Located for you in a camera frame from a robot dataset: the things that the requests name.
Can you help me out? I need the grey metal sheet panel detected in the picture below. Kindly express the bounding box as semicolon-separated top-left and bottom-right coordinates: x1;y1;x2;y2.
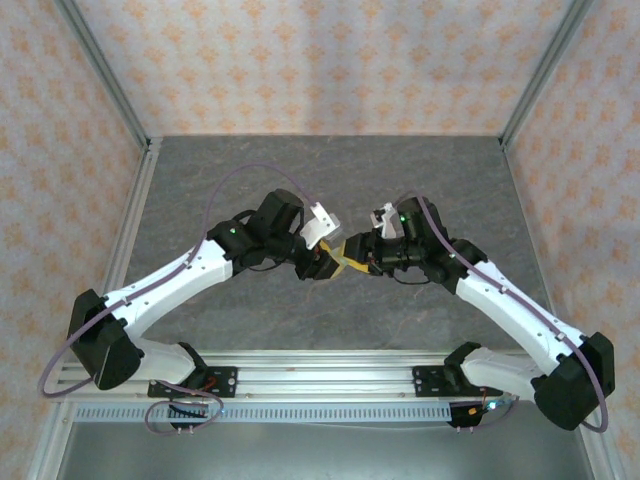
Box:
29;422;614;480

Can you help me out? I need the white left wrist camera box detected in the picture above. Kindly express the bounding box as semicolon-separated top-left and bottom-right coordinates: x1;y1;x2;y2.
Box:
300;200;344;250

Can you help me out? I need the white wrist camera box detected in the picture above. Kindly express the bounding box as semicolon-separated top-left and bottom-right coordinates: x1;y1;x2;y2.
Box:
368;201;402;241
300;200;344;250

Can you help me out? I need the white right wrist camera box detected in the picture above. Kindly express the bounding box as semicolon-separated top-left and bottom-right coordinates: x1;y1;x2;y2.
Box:
368;201;402;241

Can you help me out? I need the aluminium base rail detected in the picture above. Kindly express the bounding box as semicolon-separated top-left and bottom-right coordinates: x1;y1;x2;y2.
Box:
52;349;601;401

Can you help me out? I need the aluminium side rail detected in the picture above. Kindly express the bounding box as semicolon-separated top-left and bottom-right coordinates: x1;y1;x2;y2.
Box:
499;135;571;361
77;137;164;364

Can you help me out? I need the grey slotted cable duct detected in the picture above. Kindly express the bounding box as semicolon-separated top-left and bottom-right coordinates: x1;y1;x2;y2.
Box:
72;403;454;425

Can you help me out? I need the black cable bracket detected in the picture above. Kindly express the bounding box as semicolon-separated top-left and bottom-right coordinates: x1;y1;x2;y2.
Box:
167;402;211;434
446;402;484;432

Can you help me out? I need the aluminium frame post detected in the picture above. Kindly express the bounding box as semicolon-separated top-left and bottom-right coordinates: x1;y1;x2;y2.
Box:
499;0;596;149
53;0;153;149

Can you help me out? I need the aluminium frame bar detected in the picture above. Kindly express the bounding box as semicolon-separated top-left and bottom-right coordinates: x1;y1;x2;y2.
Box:
24;399;77;480
577;427;619;480

